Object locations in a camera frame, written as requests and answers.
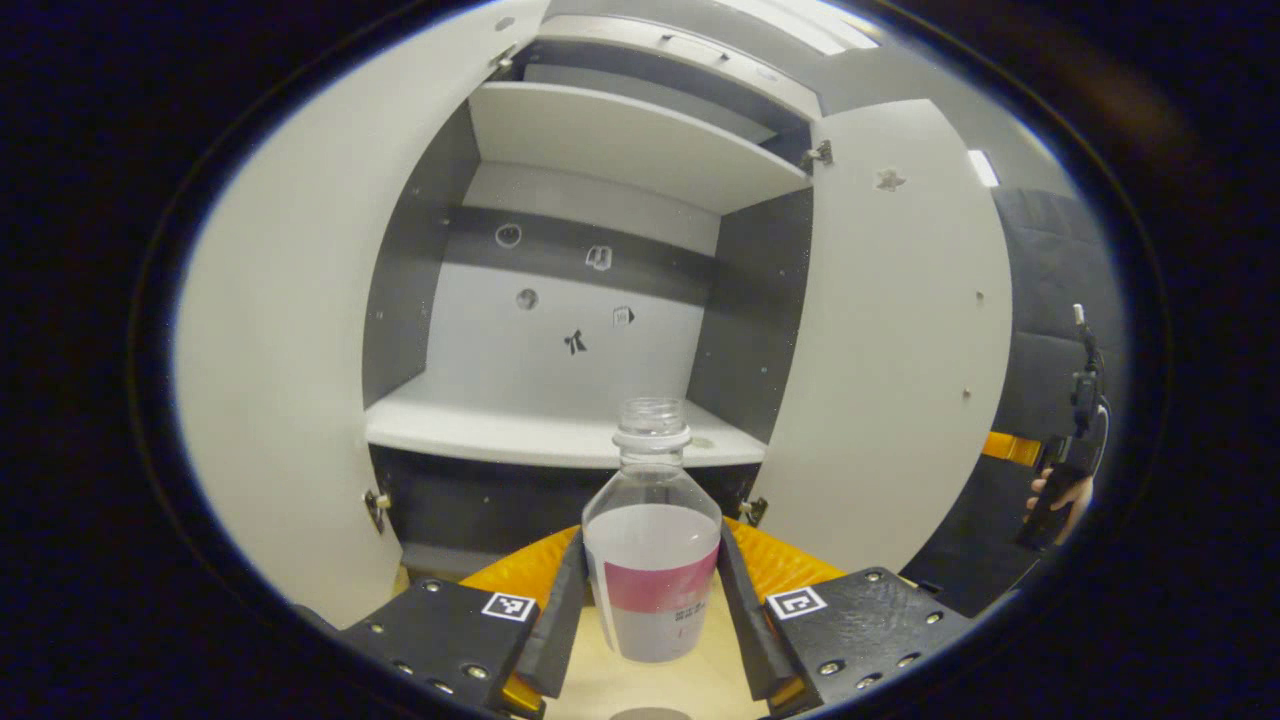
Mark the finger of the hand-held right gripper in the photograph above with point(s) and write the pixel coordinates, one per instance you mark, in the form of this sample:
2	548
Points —
1010	448

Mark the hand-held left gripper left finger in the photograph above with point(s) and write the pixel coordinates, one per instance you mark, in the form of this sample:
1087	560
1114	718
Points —
562	630

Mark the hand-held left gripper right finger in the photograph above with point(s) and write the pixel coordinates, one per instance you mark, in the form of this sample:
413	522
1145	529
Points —
745	630

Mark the clear plastic bottle pink label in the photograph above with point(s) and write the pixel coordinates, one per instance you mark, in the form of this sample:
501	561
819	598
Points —
650	560

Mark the round brown coaster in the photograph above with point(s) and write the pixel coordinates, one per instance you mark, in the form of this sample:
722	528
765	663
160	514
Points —
650	714

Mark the white cabinet door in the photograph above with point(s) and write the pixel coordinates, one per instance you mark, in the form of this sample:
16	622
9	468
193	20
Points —
290	330
900	350

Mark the white and grey cabinet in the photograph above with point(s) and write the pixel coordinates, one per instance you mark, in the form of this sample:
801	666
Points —
560	330

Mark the metal door hinge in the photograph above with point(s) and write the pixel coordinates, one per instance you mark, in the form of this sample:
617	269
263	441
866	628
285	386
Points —
503	56
377	505
752	510
818	155

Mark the white cabinet shelf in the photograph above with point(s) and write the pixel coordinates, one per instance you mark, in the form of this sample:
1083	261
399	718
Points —
500	430
620	140

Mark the long ceiling light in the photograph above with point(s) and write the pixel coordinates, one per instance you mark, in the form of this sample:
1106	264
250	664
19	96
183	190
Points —
984	168
800	25

